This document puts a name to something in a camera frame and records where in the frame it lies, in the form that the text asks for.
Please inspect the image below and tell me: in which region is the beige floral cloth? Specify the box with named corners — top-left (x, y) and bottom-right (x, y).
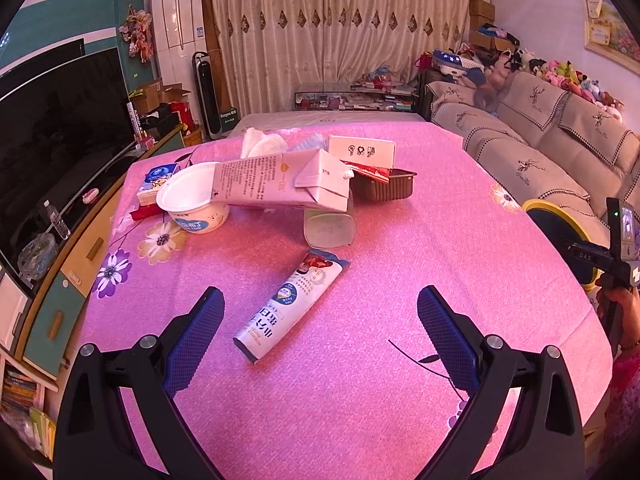
top-left (227, 110), bottom-right (426, 138)

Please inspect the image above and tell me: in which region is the crumpled clear plastic bag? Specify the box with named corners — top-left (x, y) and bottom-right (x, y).
top-left (17, 232), bottom-right (57, 281)

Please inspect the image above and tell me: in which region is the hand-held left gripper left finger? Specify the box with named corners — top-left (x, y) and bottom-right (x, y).
top-left (52, 286), bottom-right (226, 480)

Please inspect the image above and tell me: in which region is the row of plush toys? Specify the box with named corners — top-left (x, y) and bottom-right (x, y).
top-left (492, 47), bottom-right (626, 123)

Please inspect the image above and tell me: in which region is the white yogurt cup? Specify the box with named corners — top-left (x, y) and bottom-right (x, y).
top-left (156, 161), bottom-right (231, 236)

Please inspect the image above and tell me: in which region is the person's right forearm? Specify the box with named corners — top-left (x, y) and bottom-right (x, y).
top-left (606, 342), bottom-right (640, 443)

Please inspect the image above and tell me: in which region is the red flat wrapper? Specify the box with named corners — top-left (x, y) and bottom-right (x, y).
top-left (131, 203), bottom-right (168, 222)

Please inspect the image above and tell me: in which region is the framed wall picture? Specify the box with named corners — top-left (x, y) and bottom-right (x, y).
top-left (577, 0), bottom-right (640, 68)

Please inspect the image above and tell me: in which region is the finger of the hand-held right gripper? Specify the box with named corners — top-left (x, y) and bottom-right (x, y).
top-left (565, 241), bottom-right (613, 273)

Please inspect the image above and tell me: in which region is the clear water bottle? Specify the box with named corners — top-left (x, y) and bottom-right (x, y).
top-left (42, 201), bottom-right (71, 240)

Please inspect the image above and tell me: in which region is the black flat television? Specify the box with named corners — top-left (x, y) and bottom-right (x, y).
top-left (0, 47), bottom-right (138, 281)

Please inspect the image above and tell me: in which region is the person's right hand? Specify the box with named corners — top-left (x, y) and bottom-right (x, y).
top-left (595, 282), bottom-right (640, 347)

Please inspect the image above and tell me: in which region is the stack of cardboard boxes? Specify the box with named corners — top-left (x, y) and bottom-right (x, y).
top-left (469, 0), bottom-right (497, 51)

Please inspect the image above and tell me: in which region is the blue tissue packet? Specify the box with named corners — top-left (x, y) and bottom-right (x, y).
top-left (136, 162), bottom-right (182, 206)

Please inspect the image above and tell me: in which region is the clear plastic bottle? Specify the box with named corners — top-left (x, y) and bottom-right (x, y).
top-left (302, 187), bottom-right (357, 250)

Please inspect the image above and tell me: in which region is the white foam net sleeve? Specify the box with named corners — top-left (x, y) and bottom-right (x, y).
top-left (287, 132), bottom-right (328, 153)

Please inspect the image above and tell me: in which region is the grey neck pillow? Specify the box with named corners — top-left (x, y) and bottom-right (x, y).
top-left (475, 85), bottom-right (501, 111)

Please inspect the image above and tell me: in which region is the pink floral tablecloth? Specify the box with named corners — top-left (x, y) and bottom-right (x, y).
top-left (75, 122), bottom-right (613, 480)

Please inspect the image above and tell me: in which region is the crumpled white paper towel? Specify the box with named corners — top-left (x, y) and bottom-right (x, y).
top-left (240, 127), bottom-right (291, 158)

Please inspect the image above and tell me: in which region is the pink and white milk carton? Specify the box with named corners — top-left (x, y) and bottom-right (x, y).
top-left (210, 147), bottom-right (356, 213)

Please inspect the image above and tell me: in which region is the open cardboard boxes pile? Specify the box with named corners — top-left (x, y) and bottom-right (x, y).
top-left (127, 80), bottom-right (193, 133)

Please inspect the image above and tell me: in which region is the brown plastic tray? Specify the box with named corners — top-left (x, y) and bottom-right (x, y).
top-left (350, 169), bottom-right (418, 202)

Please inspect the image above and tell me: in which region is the beige sofa with deer covers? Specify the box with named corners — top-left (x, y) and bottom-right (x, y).
top-left (422, 71), bottom-right (640, 281)

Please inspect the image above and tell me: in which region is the white cardboard box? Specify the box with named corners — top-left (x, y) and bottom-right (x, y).
top-left (327, 135), bottom-right (396, 168)

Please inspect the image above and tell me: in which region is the shelf of books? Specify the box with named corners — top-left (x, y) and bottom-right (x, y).
top-left (0, 365), bottom-right (57, 461)

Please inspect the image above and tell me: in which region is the artificial flower bunch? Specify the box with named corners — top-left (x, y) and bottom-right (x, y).
top-left (119, 5), bottom-right (153, 63)

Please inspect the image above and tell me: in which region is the blue star-print bag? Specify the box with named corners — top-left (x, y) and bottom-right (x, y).
top-left (432, 50), bottom-right (463, 73)

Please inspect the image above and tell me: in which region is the yellow rimmed round stool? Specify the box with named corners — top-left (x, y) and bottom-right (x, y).
top-left (522, 199), bottom-right (608, 291)

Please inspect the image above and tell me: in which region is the red snack wrapper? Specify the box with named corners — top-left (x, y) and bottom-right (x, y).
top-left (342, 160), bottom-right (391, 181)

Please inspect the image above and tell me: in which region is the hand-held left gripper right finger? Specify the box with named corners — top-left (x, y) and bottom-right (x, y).
top-left (416, 285), bottom-right (586, 480)

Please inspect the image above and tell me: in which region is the beige patterned curtain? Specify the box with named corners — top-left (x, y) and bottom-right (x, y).
top-left (202, 0), bottom-right (473, 116)

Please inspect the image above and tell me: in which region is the black tower fan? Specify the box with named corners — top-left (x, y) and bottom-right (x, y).
top-left (192, 51), bottom-right (238, 140)

